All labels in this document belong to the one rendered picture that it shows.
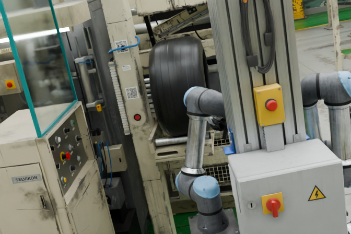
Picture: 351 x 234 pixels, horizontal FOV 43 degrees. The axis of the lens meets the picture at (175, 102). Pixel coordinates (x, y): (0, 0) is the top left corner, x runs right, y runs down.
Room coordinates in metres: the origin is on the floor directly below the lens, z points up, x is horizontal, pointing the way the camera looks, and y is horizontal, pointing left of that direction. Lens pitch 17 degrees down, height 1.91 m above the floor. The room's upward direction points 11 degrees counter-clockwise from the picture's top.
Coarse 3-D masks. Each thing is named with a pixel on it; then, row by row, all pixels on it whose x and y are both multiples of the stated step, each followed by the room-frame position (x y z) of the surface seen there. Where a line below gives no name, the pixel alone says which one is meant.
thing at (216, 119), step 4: (216, 116) 2.29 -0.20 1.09; (220, 116) 2.29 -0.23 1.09; (212, 120) 2.29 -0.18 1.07; (216, 120) 2.28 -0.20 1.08; (220, 120) 2.27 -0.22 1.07; (224, 120) 2.26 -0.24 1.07; (216, 124) 2.29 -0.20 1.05; (220, 124) 2.26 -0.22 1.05; (224, 124) 2.24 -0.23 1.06; (220, 128) 2.27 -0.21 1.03
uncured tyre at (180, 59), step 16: (160, 48) 2.57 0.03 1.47; (176, 48) 2.54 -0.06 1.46; (192, 48) 2.52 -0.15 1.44; (160, 64) 2.47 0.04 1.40; (176, 64) 2.45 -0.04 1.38; (192, 64) 2.43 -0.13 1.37; (160, 80) 2.42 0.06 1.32; (176, 80) 2.40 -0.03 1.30; (192, 80) 2.38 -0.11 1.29; (208, 80) 2.85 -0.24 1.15; (160, 96) 2.40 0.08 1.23; (176, 96) 2.38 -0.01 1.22; (160, 112) 2.41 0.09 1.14; (176, 112) 2.39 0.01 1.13; (176, 128) 2.45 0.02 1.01; (208, 128) 2.54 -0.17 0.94
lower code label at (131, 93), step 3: (129, 87) 2.64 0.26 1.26; (132, 87) 2.64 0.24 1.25; (135, 87) 2.63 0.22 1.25; (126, 90) 2.64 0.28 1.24; (129, 90) 2.64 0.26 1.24; (132, 90) 2.64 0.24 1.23; (135, 90) 2.63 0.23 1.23; (126, 93) 2.64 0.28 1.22; (129, 93) 2.64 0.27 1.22; (132, 93) 2.64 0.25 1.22; (135, 93) 2.63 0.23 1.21; (129, 96) 2.64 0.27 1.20; (132, 96) 2.64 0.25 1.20; (135, 96) 2.64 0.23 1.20; (138, 96) 2.63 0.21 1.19
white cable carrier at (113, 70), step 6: (114, 66) 2.70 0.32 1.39; (114, 72) 2.66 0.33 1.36; (114, 78) 2.66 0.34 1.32; (114, 84) 2.66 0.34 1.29; (120, 90) 2.70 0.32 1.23; (120, 96) 2.69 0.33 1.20; (120, 102) 2.66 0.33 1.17; (120, 108) 2.66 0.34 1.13; (126, 114) 2.70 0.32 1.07; (126, 120) 2.69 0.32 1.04; (126, 126) 2.66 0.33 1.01
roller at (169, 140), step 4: (208, 132) 2.52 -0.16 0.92; (176, 136) 2.55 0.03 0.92; (180, 136) 2.54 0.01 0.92; (184, 136) 2.53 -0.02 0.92; (208, 136) 2.50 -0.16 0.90; (156, 140) 2.56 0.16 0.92; (160, 140) 2.55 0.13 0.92; (164, 140) 2.54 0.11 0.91; (168, 140) 2.54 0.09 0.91; (172, 140) 2.53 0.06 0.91; (176, 140) 2.53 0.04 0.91; (180, 140) 2.52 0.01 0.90; (184, 140) 2.52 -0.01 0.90; (156, 144) 2.55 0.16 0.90; (160, 144) 2.54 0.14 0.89; (164, 144) 2.54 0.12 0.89; (168, 144) 2.54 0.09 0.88
